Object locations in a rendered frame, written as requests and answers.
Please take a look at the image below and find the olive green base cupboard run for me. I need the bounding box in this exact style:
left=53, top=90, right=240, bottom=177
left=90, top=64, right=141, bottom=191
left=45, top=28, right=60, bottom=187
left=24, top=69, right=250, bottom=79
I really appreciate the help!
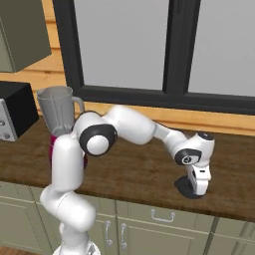
left=206, top=216, right=255, bottom=255
left=0, top=180, right=63, bottom=255

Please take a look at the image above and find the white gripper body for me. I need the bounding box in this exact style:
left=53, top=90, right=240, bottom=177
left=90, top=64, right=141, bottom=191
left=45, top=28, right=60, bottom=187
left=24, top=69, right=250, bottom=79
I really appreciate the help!
left=186, top=171, right=213, bottom=196

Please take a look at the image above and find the silver drawer handle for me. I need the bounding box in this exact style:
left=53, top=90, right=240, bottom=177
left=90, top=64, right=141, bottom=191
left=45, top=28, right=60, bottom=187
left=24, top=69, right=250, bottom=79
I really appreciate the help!
left=149, top=208, right=176, bottom=223

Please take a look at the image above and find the wide olive green cupboard door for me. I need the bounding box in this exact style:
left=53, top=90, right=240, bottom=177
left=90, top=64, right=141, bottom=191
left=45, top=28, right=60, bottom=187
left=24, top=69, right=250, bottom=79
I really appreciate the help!
left=117, top=217, right=211, bottom=255

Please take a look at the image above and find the narrow olive green cupboard door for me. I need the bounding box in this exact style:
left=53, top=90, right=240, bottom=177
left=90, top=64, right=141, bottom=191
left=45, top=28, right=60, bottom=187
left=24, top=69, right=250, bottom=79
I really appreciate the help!
left=87, top=213, right=120, bottom=255

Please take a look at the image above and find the olive green drawer front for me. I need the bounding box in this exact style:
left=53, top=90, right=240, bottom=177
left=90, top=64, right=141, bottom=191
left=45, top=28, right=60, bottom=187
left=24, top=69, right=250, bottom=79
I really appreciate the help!
left=116, top=199, right=216, bottom=234

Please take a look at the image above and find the dark grey blender lid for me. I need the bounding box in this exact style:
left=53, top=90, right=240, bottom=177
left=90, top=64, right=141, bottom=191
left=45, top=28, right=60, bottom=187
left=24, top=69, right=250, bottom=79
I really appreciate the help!
left=174, top=175, right=205, bottom=200

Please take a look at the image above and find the black and silver microwave oven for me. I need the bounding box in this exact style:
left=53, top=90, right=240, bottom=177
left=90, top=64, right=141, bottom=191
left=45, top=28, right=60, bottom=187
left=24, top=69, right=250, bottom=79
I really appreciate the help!
left=0, top=81, right=41, bottom=143

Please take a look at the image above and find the black window frame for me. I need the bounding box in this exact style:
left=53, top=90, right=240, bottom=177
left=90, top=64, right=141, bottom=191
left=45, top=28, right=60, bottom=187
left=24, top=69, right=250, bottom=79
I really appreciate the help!
left=52, top=0, right=255, bottom=117

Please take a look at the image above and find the olive green wall cupboard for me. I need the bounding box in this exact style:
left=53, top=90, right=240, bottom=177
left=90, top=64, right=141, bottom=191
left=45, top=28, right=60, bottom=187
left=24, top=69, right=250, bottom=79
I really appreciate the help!
left=0, top=0, right=53, bottom=74

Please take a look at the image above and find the blender with dark red base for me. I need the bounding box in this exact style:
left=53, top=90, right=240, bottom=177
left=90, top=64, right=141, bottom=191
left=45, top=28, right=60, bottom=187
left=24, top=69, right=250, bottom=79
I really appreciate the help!
left=36, top=86, right=90, bottom=169

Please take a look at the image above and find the silver cupboard door handle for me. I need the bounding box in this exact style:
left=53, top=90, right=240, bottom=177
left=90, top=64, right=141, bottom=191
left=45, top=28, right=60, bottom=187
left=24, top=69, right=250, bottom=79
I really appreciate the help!
left=104, top=219, right=114, bottom=249
left=120, top=222, right=128, bottom=251

